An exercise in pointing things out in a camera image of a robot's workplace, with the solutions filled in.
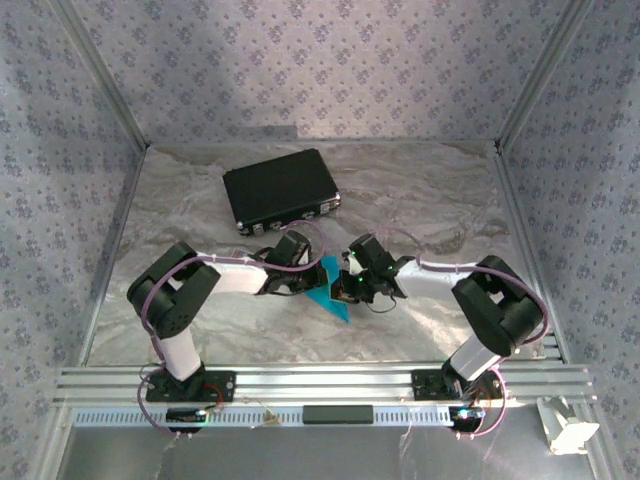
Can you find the blue square paper sheet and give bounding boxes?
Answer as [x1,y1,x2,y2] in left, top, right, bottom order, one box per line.
[304,254,354,326]

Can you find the black hard case, chrome latches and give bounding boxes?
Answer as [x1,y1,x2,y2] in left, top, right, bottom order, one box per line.
[222,148,343,237]

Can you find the black rectangular block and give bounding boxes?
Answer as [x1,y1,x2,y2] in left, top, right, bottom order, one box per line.
[302,404,375,426]

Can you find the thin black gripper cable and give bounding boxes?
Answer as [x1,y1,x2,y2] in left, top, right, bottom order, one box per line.
[367,293,400,314]

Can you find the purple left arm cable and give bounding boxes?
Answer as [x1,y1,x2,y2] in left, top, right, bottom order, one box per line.
[137,219,326,441]

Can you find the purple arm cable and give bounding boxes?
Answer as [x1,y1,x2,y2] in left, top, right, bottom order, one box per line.
[374,225,551,441]
[137,219,326,441]

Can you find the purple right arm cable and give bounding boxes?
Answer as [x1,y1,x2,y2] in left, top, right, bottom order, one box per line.
[374,225,551,441]

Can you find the aluminium mounting rail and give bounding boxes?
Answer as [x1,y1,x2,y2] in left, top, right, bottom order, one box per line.
[52,363,600,407]

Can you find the aluminium back rail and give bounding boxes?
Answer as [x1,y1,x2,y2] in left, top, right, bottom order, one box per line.
[147,138,499,150]

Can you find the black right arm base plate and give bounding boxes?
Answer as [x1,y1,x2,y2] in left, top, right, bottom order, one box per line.
[410,368,504,401]

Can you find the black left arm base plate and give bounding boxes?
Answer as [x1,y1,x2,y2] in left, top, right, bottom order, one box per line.
[144,369,237,404]

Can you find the aluminium side rail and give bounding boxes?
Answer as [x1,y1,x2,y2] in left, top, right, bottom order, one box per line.
[74,145,150,370]
[491,144,570,364]

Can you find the aluminium corner post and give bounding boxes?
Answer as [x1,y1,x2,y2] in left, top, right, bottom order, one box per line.
[49,0,151,151]
[493,0,597,151]

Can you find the slotted cable duct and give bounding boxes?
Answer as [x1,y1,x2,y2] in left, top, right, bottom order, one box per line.
[72,407,454,427]

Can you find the white plastic bracket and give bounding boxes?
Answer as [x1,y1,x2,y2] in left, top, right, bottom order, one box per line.
[535,395,601,456]

